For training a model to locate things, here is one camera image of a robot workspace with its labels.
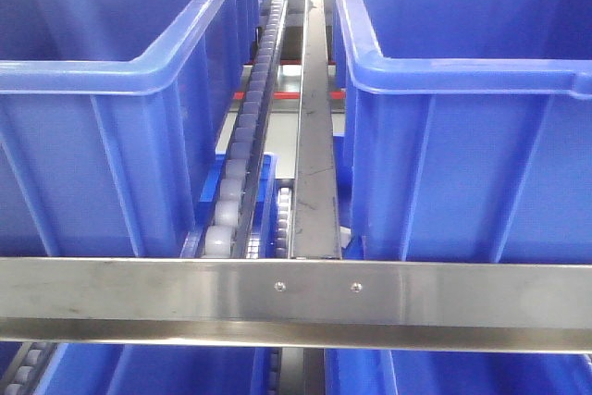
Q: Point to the left blue plastic bin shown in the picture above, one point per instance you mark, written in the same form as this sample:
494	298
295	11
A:
110	110

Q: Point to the lower left blue bin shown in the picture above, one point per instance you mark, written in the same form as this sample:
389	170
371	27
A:
150	369

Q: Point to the steel divider rail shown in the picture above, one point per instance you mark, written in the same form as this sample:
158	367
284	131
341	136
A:
315	224

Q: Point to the lower right blue bin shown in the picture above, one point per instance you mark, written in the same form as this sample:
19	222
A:
351	371

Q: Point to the stainless steel shelf frame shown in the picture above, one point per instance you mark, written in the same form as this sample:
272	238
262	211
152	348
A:
302	303

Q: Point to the right blue plastic bin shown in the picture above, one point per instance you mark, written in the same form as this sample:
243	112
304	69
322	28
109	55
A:
468	128

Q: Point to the white roller track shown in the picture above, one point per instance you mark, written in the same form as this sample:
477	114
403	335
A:
229	229

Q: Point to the blue plastic bin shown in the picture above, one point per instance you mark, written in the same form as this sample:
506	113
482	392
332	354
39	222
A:
110	110
468	128

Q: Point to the lower left roller track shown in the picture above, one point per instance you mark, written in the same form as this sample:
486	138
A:
26	368

